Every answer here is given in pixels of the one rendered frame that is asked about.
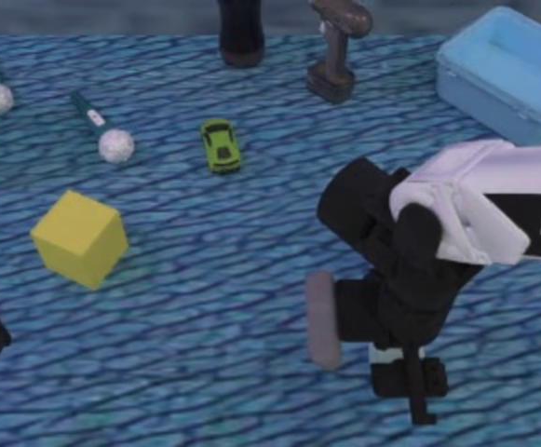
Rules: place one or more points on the blue wave-patterned table mat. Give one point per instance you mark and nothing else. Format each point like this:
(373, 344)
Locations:
(195, 302)

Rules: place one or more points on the dark bottle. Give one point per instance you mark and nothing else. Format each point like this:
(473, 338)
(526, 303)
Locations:
(241, 32)

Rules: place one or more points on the brown toy power drill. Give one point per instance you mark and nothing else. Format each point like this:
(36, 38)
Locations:
(337, 60)

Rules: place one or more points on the yellow cube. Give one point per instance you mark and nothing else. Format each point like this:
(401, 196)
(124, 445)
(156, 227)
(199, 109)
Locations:
(77, 235)

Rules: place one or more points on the green toy car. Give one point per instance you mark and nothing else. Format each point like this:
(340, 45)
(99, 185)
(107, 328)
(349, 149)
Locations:
(220, 145)

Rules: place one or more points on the light blue plastic lunch box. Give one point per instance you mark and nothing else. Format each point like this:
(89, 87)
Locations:
(498, 74)

